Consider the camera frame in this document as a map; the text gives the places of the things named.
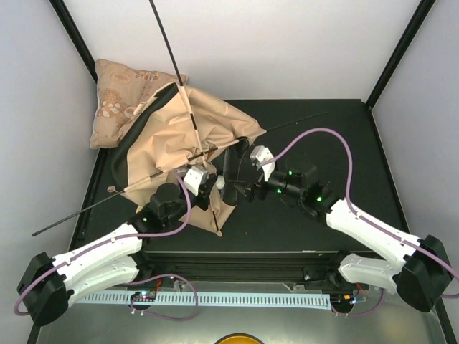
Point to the white slotted cable duct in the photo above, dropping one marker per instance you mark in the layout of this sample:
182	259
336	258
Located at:
214	299

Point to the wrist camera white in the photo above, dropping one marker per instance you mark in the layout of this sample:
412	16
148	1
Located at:
262	158
194	178

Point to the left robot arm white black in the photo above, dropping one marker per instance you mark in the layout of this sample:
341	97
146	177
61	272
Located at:
50	285

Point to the white fluffy pompom toy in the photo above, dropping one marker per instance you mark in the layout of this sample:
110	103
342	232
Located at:
220	182

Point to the black frame post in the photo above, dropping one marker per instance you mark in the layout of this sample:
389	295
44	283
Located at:
75	36
414	24

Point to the left black frame post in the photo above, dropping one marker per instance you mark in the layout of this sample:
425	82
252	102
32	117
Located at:
75	36

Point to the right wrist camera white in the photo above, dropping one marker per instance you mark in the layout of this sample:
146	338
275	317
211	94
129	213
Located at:
262	158

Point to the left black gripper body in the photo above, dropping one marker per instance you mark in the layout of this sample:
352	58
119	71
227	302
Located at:
204	197

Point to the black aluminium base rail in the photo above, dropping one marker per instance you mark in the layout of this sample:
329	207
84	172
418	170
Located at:
314	271

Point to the beige patterned pillow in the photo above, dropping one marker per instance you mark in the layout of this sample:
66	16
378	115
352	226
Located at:
122	94

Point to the right black frame post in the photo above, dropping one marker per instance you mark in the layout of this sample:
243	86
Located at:
414	24

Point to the beige pet tent fabric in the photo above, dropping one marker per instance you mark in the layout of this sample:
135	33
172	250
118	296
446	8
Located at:
219	124

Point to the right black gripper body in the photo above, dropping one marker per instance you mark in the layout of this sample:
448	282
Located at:
262	190

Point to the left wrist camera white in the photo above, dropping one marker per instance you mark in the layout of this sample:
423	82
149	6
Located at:
194	178

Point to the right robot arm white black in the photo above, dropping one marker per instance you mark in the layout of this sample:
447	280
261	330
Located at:
411	267

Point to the black tent pole one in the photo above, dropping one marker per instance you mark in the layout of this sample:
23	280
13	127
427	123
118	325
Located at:
174	133

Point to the black tent pole two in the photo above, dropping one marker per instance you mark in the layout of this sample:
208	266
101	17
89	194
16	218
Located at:
177	164

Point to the small electronics board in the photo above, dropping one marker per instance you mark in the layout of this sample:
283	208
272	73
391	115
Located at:
143	296

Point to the yellow round object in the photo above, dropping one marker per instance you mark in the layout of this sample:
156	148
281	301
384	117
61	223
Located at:
239	338

